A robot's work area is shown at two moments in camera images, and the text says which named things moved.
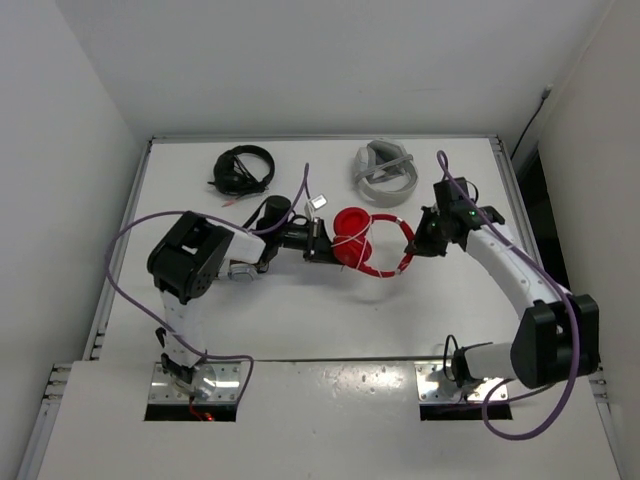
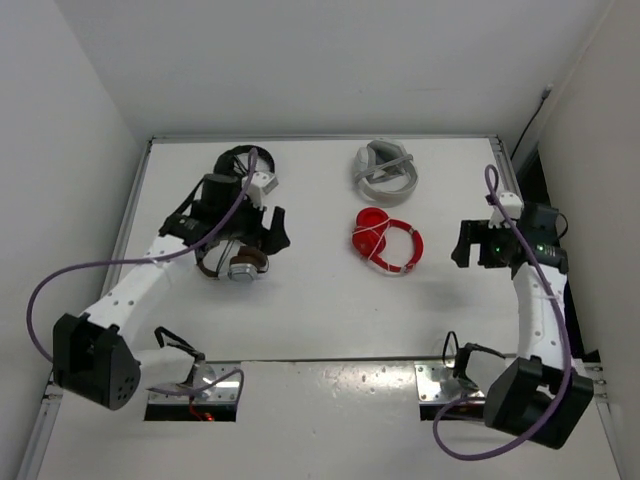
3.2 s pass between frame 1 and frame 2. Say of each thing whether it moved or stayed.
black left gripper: moved
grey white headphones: stayed
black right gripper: moved
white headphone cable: moved
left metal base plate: stayed
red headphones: moved
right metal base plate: stayed
